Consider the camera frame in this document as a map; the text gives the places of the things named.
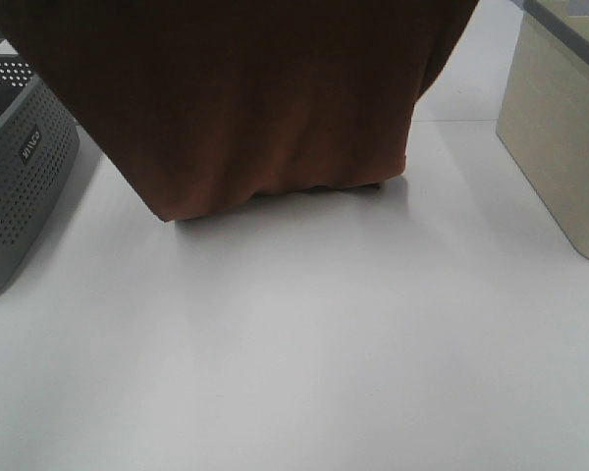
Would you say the brown towel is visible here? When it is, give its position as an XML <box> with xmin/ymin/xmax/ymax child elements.
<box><xmin>0</xmin><ymin>1</ymin><xmax>476</xmax><ymax>222</ymax></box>

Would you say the grey perforated laundry basket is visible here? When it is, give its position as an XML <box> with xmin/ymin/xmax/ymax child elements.
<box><xmin>0</xmin><ymin>52</ymin><xmax>80</xmax><ymax>291</ymax></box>

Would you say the beige plastic storage basket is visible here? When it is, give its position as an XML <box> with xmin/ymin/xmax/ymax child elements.
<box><xmin>496</xmin><ymin>1</ymin><xmax>589</xmax><ymax>259</ymax></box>

